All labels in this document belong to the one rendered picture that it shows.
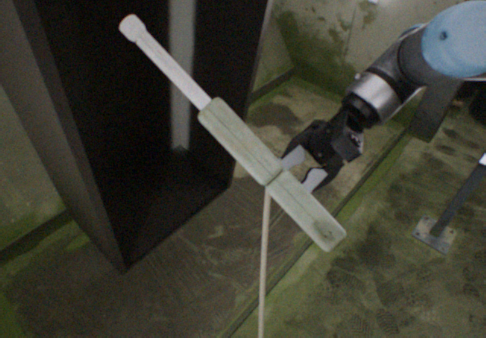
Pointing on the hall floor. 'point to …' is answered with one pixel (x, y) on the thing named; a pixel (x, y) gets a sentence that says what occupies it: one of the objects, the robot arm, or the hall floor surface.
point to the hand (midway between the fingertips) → (279, 190)
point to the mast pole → (459, 199)
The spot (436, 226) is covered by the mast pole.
